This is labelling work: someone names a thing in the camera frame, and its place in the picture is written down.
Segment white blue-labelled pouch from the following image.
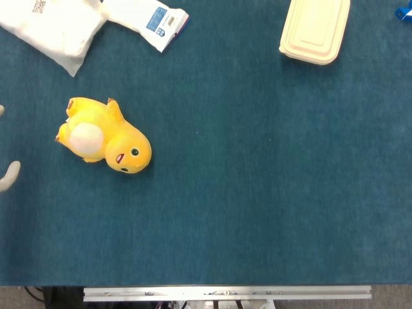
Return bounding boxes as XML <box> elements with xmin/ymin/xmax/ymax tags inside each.
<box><xmin>102</xmin><ymin>0</ymin><xmax>191</xmax><ymax>54</ymax></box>

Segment large white plastic bag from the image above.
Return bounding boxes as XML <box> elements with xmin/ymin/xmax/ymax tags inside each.
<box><xmin>0</xmin><ymin>0</ymin><xmax>108</xmax><ymax>78</ymax></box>

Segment aluminium profile rail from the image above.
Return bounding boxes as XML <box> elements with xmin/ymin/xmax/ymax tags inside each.
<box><xmin>82</xmin><ymin>285</ymin><xmax>373</xmax><ymax>303</ymax></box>

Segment black cable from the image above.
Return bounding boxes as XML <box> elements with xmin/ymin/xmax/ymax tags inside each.
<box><xmin>24</xmin><ymin>286</ymin><xmax>49</xmax><ymax>303</ymax></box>

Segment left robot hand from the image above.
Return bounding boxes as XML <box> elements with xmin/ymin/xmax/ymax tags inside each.
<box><xmin>0</xmin><ymin>104</ymin><xmax>22</xmax><ymax>194</ymax></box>

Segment blue plastic object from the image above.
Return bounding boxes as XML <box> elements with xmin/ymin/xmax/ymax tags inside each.
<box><xmin>395</xmin><ymin>5</ymin><xmax>412</xmax><ymax>22</ymax></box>

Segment beige lidded food container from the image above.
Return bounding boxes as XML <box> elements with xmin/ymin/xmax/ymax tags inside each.
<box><xmin>278</xmin><ymin>0</ymin><xmax>351</xmax><ymax>66</ymax></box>

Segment yellow plush duck toy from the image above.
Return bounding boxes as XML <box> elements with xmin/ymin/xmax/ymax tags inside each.
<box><xmin>55</xmin><ymin>97</ymin><xmax>153</xmax><ymax>175</ymax></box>

